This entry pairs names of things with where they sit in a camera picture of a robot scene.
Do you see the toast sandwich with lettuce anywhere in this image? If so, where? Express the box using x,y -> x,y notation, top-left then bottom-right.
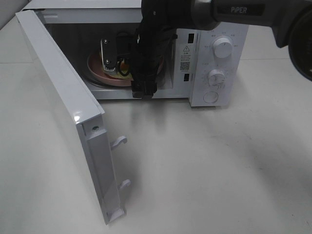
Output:
112,58 -> 132,79

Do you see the pink round plate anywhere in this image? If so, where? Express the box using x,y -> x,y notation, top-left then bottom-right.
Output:
87,50 -> 164,87

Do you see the white microwave oven body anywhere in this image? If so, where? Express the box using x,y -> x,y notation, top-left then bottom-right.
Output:
21,0 -> 248,106

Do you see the white microwave door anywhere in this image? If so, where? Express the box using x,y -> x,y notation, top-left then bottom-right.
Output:
16,10 -> 127,224

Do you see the round white door button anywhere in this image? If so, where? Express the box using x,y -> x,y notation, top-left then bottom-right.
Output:
203,91 -> 218,104

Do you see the upper white power knob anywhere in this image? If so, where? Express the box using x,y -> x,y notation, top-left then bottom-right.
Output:
212,36 -> 233,59

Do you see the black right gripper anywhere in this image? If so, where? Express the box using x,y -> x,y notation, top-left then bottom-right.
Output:
100,23 -> 177,81

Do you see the lower white timer knob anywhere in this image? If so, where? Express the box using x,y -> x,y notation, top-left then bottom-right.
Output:
207,69 -> 226,86

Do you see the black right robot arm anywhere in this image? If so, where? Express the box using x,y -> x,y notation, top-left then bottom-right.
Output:
129,0 -> 312,85

